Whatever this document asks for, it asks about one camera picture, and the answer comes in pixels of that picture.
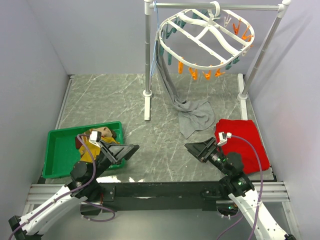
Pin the bright yellow sock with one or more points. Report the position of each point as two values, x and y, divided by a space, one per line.
86 152
109 140

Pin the grey tank top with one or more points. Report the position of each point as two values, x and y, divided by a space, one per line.
192 115

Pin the black base beam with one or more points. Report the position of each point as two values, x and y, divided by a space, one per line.
144 196

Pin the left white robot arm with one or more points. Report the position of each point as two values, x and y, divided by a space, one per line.
82 188

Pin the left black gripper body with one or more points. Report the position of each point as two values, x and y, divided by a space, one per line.
104 160

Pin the red folded cloth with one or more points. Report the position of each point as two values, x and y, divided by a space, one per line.
245 141

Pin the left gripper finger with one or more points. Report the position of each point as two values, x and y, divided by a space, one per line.
126 151
112 148

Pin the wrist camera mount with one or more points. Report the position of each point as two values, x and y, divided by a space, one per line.
95 138
223 138

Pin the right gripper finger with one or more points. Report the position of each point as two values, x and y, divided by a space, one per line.
209 144
195 149

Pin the white clothes rack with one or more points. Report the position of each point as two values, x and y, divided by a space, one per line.
243 85

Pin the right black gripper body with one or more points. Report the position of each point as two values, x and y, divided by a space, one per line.
214 156

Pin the green plastic tray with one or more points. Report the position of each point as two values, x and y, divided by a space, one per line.
61 153

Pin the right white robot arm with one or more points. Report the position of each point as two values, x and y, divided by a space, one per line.
237 186

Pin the white clip sock hanger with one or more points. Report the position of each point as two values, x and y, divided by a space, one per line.
206 40

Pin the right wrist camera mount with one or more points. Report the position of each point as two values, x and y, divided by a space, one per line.
223 138

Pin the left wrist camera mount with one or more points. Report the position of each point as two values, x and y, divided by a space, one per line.
95 138

